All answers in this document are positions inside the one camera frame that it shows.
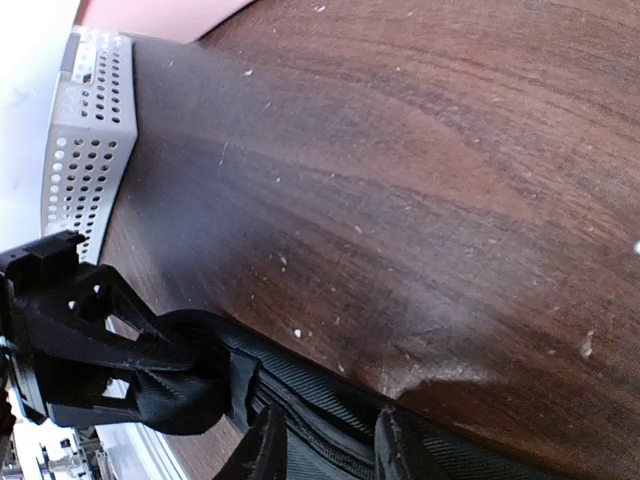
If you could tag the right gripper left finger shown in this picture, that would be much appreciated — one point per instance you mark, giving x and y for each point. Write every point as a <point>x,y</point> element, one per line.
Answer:
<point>262,454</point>

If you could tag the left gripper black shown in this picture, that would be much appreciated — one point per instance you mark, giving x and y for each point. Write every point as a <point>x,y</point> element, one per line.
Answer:
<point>66,366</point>

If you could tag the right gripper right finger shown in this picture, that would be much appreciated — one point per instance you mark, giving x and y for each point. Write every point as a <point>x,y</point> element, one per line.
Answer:
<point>398,449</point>

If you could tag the black necktie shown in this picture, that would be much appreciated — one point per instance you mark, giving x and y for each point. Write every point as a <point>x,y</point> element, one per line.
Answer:
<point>330,423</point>

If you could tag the white perforated plastic basket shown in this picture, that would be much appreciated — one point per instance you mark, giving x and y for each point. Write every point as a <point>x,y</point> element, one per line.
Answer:
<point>91,135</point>

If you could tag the pink divided organizer tray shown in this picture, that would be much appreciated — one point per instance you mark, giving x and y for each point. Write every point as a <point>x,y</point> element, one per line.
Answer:
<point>182,21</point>

